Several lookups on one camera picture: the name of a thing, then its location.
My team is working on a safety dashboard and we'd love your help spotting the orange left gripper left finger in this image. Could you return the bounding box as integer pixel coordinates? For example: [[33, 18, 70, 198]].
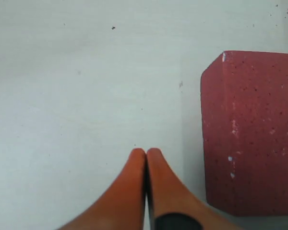
[[60, 148, 145, 230]]

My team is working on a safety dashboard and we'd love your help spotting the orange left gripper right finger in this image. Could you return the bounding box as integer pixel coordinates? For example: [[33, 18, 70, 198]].
[[146, 148, 240, 230]]

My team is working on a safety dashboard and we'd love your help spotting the red brick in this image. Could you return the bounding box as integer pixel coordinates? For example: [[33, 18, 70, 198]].
[[201, 51, 288, 216]]

